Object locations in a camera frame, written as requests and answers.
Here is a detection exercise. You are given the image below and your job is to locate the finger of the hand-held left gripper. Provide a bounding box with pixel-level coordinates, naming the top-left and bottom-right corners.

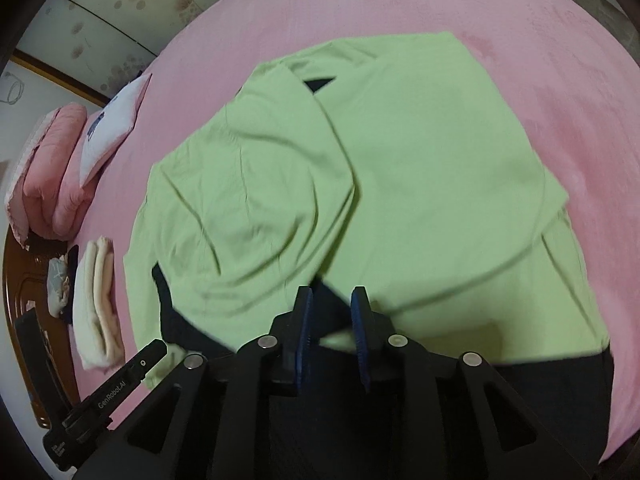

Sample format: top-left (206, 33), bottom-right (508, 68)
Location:
top-left (80, 339), bottom-right (169, 418)
top-left (14, 312), bottom-right (56, 428)

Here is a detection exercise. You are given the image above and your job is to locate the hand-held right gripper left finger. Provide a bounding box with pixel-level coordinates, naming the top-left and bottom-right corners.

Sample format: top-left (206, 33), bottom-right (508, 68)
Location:
top-left (75, 285), bottom-right (316, 480)

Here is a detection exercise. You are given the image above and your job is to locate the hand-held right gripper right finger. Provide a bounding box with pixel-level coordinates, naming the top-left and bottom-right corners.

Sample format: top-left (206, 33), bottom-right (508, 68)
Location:
top-left (350, 286), bottom-right (601, 480)

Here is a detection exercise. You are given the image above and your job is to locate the green and black hooded jacket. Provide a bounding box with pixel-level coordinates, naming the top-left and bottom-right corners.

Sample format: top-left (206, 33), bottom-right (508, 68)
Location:
top-left (124, 31), bottom-right (615, 480)

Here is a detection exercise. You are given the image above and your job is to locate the folded white towel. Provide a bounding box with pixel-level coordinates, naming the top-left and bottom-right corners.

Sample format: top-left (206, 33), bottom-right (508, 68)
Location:
top-left (72, 234), bottom-right (126, 371)

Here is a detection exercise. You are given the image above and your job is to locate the wooden headboard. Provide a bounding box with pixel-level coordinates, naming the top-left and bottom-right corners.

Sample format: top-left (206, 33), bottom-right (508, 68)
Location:
top-left (2, 230), bottom-right (81, 428)

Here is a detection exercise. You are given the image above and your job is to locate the grey patterned cloth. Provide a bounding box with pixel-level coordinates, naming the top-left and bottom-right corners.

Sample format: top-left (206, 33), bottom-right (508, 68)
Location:
top-left (46, 255), bottom-right (71, 318)

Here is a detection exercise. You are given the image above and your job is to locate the black cloth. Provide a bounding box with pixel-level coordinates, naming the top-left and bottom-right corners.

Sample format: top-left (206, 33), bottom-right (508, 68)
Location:
top-left (62, 245), bottom-right (81, 323)

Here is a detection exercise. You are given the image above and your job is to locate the folded pink quilt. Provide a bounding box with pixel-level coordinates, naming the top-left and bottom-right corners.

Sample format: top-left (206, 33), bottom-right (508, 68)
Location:
top-left (4, 102), bottom-right (101, 246)

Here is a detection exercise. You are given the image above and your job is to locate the white pillow with blue print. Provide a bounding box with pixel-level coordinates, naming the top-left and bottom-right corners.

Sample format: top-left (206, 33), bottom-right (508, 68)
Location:
top-left (80, 74), bottom-right (153, 188)

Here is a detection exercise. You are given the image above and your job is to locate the pink bed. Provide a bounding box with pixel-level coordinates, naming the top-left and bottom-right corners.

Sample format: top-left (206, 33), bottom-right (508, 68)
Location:
top-left (65, 0), bottom-right (640, 466)

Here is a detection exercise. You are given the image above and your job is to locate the flower print wardrobe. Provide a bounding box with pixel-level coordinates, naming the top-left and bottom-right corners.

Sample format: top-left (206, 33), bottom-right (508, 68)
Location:
top-left (10, 0), bottom-right (226, 106)

